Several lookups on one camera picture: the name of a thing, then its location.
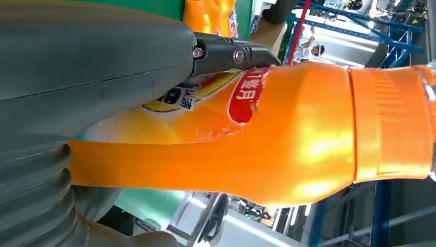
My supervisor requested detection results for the blue steel shelf frame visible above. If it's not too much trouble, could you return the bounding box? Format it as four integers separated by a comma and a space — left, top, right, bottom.
308, 180, 436, 247

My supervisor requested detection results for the red pole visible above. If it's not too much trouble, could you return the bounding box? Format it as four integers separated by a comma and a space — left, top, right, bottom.
287, 0, 313, 66

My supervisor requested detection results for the black bag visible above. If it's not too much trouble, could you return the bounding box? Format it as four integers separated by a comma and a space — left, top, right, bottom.
261, 0, 301, 25

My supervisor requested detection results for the metal ring bracket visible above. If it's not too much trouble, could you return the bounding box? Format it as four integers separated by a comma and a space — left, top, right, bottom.
189, 192, 229, 247

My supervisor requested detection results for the orange drink bottle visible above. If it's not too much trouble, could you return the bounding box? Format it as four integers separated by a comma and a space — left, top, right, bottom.
183, 0, 239, 38
68, 60, 436, 208

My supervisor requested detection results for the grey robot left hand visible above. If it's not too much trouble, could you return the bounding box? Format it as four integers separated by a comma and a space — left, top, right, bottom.
0, 0, 282, 247

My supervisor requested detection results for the brown cardboard box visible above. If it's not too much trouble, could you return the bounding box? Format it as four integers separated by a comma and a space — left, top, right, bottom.
250, 20, 287, 52

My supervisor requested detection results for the person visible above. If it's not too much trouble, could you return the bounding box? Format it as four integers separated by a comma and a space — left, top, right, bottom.
299, 25, 326, 64

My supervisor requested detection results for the blue metal rack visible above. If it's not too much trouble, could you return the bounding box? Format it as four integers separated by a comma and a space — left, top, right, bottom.
286, 0, 425, 69

